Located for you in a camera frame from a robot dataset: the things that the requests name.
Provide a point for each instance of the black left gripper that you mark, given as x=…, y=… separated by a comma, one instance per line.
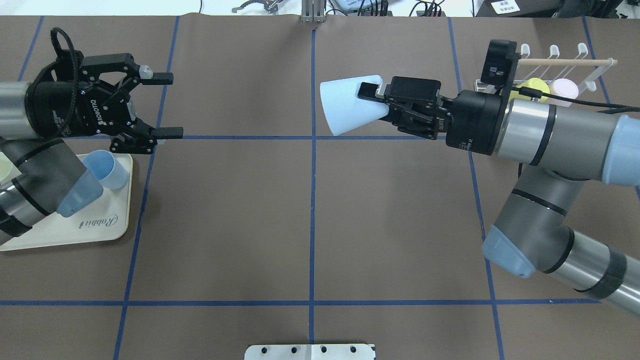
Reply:
x=50, y=111

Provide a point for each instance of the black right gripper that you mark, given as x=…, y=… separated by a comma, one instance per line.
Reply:
x=475, y=122

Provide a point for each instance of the blue plastic cup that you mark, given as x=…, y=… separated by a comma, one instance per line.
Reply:
x=107, y=169
x=344, y=110

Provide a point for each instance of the yellow plastic cup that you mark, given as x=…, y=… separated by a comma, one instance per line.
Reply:
x=531, y=89

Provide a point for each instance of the pink plastic cup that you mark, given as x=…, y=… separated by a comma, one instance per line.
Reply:
x=565, y=88

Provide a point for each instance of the cream plastic cup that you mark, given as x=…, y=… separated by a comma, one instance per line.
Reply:
x=8, y=171

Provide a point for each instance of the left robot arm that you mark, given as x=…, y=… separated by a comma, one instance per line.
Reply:
x=53, y=179

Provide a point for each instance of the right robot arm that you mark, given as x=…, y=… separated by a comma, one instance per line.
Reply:
x=561, y=148

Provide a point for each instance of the blue plastic cup front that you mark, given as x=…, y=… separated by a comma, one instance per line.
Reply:
x=107, y=169

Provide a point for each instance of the cream plastic tray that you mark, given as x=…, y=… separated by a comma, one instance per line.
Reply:
x=107, y=218

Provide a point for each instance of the aluminium frame post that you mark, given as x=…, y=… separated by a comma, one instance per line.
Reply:
x=313, y=11

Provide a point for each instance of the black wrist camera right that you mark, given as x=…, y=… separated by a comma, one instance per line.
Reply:
x=499, y=63

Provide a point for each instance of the white wire cup rack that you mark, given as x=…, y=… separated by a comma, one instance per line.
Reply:
x=582, y=67

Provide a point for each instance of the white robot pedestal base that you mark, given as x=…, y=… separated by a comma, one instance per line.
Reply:
x=327, y=351

